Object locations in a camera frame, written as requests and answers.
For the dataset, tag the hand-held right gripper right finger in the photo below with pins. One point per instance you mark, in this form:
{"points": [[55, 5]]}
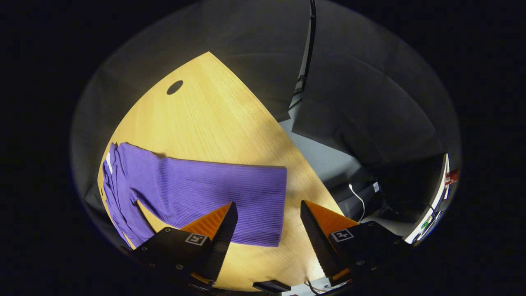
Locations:
{"points": [[316, 242]]}

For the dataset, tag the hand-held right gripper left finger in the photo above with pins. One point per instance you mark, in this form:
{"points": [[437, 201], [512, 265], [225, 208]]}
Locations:
{"points": [[224, 242]]}

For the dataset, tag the purple ribbed garment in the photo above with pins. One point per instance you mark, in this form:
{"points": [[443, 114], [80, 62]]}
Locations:
{"points": [[205, 185]]}

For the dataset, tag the small red object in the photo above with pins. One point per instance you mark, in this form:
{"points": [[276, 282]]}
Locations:
{"points": [[452, 177]]}

